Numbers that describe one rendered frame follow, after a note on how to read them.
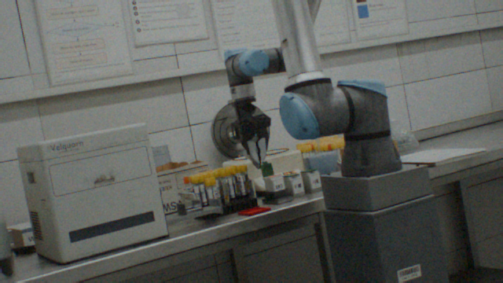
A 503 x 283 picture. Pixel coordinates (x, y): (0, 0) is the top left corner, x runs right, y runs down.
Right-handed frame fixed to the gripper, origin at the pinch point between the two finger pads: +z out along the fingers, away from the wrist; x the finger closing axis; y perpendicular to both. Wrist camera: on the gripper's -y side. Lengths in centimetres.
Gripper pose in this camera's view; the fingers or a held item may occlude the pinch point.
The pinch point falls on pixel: (259, 164)
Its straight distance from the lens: 210.7
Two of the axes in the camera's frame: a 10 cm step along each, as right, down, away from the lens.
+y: -4.8, 0.4, 8.8
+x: -8.6, 1.9, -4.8
